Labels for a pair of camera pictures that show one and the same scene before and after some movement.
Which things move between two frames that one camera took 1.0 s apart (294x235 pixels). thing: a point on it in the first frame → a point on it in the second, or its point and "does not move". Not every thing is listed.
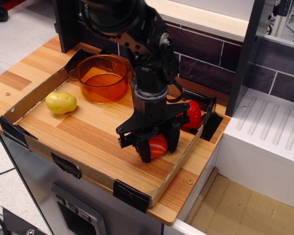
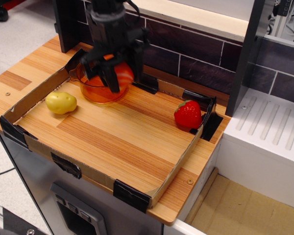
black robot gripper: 151,116 → 113,38
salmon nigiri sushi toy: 158,146 → 125,74
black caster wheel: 1,13 does not move
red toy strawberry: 195,115 does not move
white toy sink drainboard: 262,149 does not move
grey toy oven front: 73,203 does not move
